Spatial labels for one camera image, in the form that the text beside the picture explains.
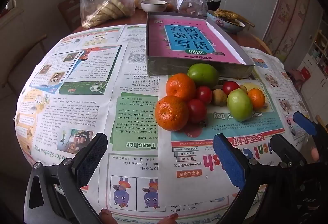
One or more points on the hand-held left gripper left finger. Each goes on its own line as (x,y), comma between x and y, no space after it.
(91,157)

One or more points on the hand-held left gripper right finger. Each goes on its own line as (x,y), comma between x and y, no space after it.
(230,162)

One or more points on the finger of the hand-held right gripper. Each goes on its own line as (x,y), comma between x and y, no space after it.
(283,148)
(305,122)

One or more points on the small mandarin orange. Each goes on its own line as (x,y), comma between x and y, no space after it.
(256,97)

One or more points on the green jujube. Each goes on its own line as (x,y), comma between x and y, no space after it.
(203,74)
(239,105)

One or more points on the brown longan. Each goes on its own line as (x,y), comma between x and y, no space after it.
(244,89)
(219,97)

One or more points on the large red cherry tomato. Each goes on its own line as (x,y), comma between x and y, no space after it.
(230,87)

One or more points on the grey cardboard box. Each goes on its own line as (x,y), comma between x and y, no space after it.
(179,67)

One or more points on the person's right hand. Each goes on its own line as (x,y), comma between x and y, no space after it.
(314,153)

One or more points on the newspaper with yellow circle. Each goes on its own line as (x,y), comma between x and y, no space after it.
(256,134)

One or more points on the red stool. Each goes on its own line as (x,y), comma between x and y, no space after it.
(304,74)

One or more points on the pink small chair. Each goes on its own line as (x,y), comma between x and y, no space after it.
(294,74)

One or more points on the white shelf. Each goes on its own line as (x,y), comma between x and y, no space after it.
(311,65)

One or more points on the newspaper with film strip print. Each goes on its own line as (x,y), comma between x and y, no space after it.
(76,101)

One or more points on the pink patterned wardrobe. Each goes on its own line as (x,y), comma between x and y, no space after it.
(294,16)

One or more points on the blue floral bowl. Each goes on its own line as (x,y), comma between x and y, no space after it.
(223,25)

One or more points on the light wooden chair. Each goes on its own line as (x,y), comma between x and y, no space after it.
(38,40)

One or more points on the pink book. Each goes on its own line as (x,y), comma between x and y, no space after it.
(179,42)

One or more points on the stack of pancakes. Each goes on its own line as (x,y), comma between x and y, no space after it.
(228,15)

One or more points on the stack of round breads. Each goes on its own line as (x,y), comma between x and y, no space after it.
(112,8)

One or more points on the brown wooden chair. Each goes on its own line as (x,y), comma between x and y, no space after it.
(69,8)

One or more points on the white bowl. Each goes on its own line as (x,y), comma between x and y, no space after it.
(153,6)

